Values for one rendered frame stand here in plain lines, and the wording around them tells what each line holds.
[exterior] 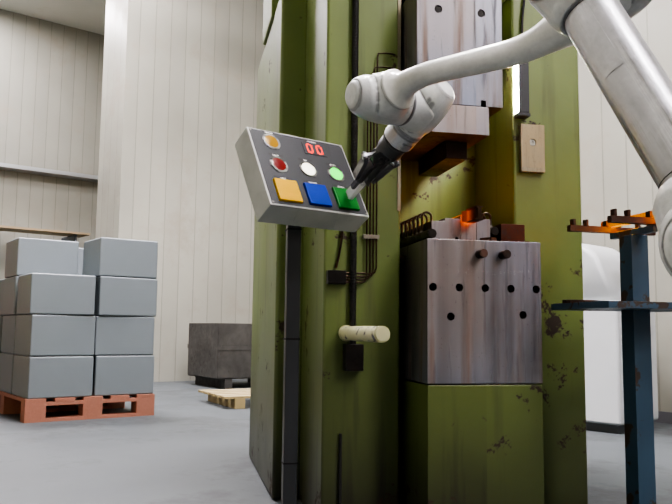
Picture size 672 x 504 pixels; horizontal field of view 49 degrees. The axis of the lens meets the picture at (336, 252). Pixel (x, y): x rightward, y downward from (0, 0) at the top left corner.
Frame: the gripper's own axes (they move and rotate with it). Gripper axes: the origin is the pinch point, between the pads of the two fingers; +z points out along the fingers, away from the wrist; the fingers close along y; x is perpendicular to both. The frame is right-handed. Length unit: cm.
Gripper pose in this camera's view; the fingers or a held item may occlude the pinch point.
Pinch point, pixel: (355, 188)
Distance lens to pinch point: 213.0
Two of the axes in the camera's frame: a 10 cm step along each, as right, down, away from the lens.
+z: -5.2, 5.7, 6.4
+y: 8.0, 0.7, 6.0
